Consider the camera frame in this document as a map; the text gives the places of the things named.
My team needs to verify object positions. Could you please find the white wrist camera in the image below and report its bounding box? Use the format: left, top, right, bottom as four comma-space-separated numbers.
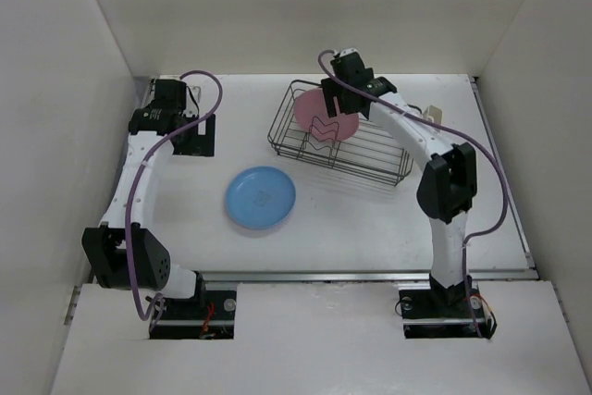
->
339, 47, 358, 57
187, 85, 201, 117

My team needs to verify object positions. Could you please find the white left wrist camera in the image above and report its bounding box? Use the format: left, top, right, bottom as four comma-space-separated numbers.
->
187, 85, 201, 117

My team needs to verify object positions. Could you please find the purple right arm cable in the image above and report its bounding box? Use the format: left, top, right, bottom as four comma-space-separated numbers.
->
316, 48, 510, 339

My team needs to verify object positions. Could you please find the grey wire dish rack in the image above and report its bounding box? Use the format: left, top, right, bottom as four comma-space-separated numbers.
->
267, 80, 413, 186

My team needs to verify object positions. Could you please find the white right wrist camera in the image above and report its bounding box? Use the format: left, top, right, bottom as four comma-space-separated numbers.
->
339, 47, 358, 57

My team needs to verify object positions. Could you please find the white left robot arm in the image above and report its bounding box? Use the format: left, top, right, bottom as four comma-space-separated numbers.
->
81, 78, 216, 318

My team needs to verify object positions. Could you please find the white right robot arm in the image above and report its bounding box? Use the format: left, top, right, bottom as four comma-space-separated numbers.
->
322, 48, 476, 315

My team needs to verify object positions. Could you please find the beige cutlery holder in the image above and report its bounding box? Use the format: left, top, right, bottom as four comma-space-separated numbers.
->
423, 105, 443, 125

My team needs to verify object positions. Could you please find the aluminium side rail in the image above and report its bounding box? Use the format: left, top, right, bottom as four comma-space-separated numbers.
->
62, 78, 157, 326

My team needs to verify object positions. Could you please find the white front cover board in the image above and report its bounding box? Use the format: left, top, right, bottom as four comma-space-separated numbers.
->
53, 281, 589, 394

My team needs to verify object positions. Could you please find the blue plate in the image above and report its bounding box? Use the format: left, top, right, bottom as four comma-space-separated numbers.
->
224, 166, 296, 230

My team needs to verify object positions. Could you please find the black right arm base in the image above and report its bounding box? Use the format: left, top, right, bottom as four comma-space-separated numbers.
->
397, 283, 498, 339

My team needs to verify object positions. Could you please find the pink plate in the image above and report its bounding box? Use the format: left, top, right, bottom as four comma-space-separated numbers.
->
293, 88, 359, 142

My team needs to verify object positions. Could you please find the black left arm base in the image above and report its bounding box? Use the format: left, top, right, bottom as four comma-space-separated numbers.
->
149, 277, 237, 340

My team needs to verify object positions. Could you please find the aluminium table edge rail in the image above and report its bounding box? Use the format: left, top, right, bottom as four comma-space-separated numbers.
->
202, 268, 539, 284

